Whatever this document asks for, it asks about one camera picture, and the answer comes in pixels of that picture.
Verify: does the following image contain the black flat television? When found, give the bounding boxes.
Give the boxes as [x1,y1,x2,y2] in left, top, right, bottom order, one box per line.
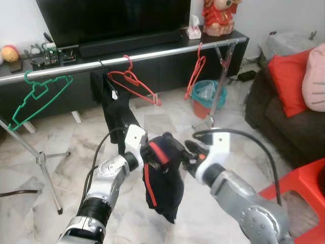
[36,0,191,49]

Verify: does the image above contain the red cushion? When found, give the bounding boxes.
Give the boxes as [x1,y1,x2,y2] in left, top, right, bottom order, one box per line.
[267,49,312,118]

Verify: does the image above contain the white tissue box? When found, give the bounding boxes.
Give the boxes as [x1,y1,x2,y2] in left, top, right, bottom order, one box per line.
[186,15,203,40]

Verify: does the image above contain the dark grey fabric sofa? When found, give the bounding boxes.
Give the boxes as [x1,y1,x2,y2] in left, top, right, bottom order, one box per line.
[244,65,325,169]

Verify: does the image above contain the pink cat face cushion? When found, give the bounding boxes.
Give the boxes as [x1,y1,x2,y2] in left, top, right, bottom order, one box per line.
[301,43,325,113]

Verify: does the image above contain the orange round doll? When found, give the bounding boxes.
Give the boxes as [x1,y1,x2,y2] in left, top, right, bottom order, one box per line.
[1,45,20,64]

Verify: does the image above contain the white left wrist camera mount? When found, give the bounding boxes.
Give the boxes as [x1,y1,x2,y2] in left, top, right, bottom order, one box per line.
[123,124,149,159]

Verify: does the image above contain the red plastic stool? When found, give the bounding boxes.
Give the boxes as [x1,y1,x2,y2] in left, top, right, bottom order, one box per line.
[257,157,325,244]

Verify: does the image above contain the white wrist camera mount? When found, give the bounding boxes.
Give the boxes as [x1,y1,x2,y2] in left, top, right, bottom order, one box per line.
[123,124,149,159]
[195,131,231,179]

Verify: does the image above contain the black printed T-shirt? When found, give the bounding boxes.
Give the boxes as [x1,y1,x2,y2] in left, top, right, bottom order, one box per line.
[90,69,141,154]

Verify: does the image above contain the black television cabinet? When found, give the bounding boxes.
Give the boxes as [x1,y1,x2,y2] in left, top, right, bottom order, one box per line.
[0,32,250,124]

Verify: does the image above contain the red seated figurine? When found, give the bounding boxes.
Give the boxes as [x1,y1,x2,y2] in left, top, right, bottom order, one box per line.
[202,0,242,37]

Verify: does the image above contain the green plastic hanger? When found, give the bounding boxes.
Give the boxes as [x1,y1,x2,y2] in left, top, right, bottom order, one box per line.
[7,69,74,132]

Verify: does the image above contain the white lace-covered side table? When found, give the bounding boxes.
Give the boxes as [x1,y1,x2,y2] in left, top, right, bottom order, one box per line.
[263,32,321,63]

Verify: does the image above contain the chrome clothes rack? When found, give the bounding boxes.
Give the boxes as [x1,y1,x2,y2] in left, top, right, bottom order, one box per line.
[0,37,248,215]

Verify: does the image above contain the black soundbar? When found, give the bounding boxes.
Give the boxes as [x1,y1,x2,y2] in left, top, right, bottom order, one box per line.
[78,30,186,58]

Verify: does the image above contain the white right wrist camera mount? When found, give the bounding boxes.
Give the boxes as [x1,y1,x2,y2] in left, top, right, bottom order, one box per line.
[195,131,231,179]

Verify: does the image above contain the small black electronic box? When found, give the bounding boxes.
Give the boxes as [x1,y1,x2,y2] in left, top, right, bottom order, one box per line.
[30,50,78,70]

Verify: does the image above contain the navy blue garment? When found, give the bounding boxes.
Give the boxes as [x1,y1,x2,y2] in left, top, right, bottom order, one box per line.
[142,133,188,225]

